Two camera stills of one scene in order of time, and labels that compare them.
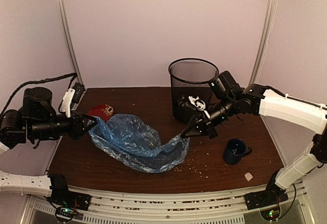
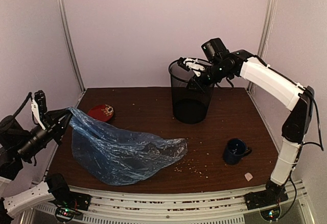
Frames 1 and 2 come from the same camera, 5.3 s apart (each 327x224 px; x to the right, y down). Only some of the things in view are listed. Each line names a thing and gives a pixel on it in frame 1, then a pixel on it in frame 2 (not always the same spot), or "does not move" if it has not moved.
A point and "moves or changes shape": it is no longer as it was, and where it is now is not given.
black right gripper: x=205 y=128 -> x=200 y=86
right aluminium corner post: x=266 y=32 does not move
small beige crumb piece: x=249 y=176 does not move
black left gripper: x=77 y=129 -> x=53 y=126
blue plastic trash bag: x=136 y=143 moves or changes shape
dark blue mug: x=235 y=149 does not move
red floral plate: x=104 y=111 does not move
